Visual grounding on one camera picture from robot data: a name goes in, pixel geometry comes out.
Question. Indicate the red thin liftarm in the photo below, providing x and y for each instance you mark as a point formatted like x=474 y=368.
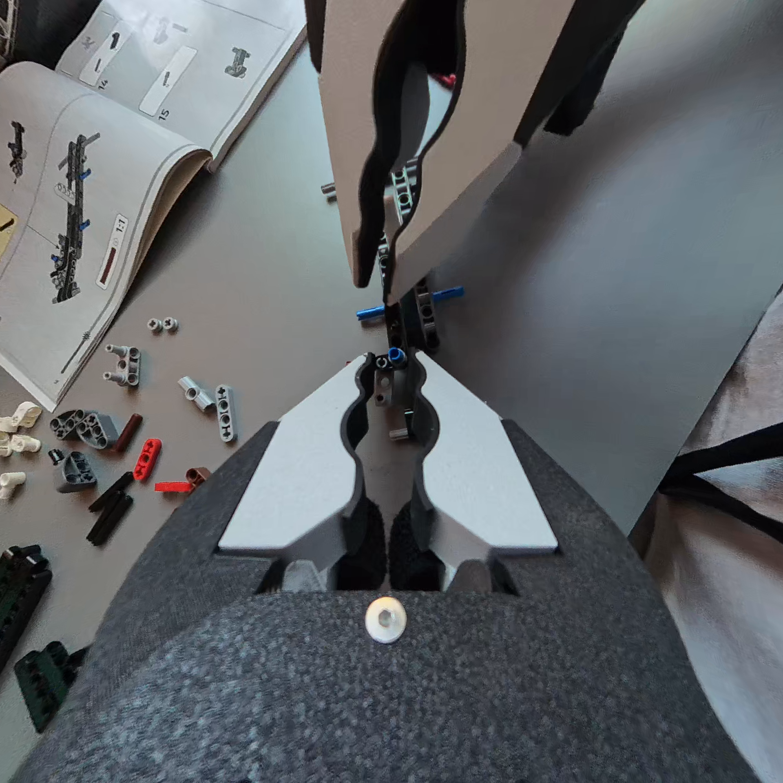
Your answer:
x=147 y=459

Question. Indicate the brown lego axle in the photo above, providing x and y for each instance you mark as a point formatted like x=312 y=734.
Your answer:
x=128 y=433

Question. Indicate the person in white shirt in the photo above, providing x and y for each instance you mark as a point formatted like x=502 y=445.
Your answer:
x=734 y=612

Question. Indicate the light grey tube connector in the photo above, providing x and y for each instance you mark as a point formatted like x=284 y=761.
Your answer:
x=197 y=393

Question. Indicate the small red lego piece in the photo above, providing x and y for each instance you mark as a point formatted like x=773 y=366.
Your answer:
x=445 y=81

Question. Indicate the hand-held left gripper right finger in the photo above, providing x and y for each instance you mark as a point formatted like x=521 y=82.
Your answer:
x=489 y=489

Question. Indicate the open lego instruction booklet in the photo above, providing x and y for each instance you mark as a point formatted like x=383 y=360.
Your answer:
x=36 y=153

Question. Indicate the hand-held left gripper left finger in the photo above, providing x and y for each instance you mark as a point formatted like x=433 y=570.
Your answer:
x=293 y=489

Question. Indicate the brown lego connector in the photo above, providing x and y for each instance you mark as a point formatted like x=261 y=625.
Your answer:
x=199 y=476

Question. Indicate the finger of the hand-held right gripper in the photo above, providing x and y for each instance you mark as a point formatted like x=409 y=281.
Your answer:
x=489 y=92
x=348 y=92

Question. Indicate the pile of dark lego beams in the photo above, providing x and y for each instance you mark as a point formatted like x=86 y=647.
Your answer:
x=24 y=593

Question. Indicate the short red lego axle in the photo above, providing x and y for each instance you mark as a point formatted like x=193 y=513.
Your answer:
x=172 y=487

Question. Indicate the light grey connector with pins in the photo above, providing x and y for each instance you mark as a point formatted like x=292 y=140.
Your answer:
x=125 y=366

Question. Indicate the cream lego connector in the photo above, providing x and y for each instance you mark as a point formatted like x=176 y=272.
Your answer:
x=24 y=416
x=21 y=445
x=12 y=483

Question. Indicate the black lego beam assembly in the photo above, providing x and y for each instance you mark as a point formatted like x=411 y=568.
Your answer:
x=397 y=324

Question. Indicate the light grey thin liftarm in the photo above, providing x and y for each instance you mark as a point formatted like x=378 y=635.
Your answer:
x=226 y=413

